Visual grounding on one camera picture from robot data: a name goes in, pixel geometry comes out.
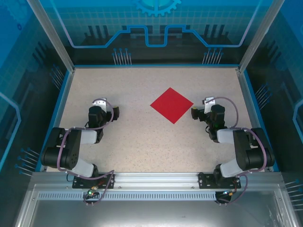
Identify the red square paper sheet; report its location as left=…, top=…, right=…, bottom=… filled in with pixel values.
left=150, top=87, right=194, bottom=124

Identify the sheet metal tray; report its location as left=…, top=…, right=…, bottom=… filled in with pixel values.
left=13, top=184, right=300, bottom=227

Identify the blue side border strip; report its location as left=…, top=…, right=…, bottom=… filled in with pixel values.
left=35, top=70, right=76, bottom=173
left=241, top=70, right=280, bottom=173

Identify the blue back border strip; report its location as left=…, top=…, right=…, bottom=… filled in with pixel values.
left=73, top=63, right=240, bottom=69

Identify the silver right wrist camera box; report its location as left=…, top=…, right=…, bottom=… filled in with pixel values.
left=202, top=96, right=216, bottom=113

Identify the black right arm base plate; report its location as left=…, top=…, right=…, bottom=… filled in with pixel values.
left=198, top=172, right=242, bottom=190

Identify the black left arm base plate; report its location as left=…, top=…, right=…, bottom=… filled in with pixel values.
left=72, top=173, right=116, bottom=190

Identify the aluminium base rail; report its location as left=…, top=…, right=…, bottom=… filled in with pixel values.
left=32, top=172, right=284, bottom=190

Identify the cable connector with green light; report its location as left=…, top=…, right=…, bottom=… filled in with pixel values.
left=222, top=188, right=238, bottom=197
left=86, top=185, right=99, bottom=197

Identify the aluminium frame post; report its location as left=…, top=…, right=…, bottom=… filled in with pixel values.
left=25, top=0, right=76, bottom=73
left=238, top=0, right=286, bottom=73

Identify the slotted grey cable duct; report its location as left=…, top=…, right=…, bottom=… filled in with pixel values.
left=37, top=192, right=224, bottom=201

